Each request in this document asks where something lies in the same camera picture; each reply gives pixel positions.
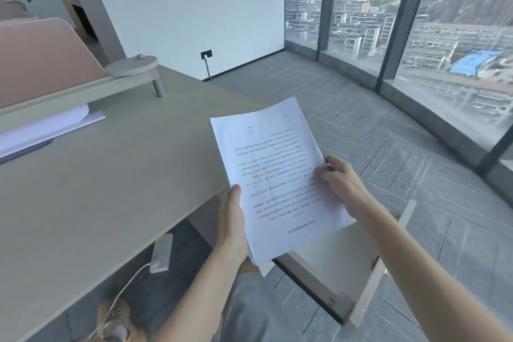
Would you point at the person's left hand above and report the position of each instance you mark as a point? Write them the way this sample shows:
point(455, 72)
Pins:
point(232, 229)

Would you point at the person's right hand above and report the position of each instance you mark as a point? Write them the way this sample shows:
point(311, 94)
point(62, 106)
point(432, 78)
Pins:
point(344, 187)

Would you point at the person's left thumb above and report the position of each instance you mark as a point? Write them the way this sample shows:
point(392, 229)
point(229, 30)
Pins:
point(235, 205)

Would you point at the person's right thumb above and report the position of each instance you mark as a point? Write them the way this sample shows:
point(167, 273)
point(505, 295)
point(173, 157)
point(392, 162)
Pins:
point(324, 176)

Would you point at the stack of printed paper sheets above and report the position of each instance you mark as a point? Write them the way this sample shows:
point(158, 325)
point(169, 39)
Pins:
point(276, 177)

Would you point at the person's right forearm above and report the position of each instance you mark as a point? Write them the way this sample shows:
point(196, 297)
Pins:
point(421, 273)

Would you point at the person's left forearm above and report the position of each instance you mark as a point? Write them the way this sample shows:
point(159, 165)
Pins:
point(204, 297)

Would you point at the white power strip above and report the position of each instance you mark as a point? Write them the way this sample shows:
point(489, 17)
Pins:
point(161, 252)

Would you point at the person's grey trousers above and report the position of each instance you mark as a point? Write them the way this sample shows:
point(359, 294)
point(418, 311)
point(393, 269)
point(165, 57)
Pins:
point(264, 309)

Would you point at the person's beige shoe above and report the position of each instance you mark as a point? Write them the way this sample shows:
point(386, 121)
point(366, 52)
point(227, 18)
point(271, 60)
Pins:
point(116, 319)

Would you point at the round beige desk shelf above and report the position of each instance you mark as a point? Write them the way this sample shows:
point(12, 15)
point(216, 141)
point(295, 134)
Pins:
point(132, 66)

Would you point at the white paper pile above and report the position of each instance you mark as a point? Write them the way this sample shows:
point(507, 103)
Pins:
point(44, 127)

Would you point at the dark doorway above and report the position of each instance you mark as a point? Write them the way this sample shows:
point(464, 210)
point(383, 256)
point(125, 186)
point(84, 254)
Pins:
point(85, 21)

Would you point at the pink desk divider panel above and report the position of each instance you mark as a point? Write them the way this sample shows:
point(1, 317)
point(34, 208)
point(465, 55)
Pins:
point(44, 61)

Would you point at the black wall socket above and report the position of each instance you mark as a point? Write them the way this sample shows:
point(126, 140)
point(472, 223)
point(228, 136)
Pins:
point(206, 54)

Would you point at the dark window frame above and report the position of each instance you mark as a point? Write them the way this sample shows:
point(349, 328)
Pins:
point(402, 21)

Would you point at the beige long desk rail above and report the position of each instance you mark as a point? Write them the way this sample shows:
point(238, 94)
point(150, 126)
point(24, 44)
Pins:
point(60, 96)

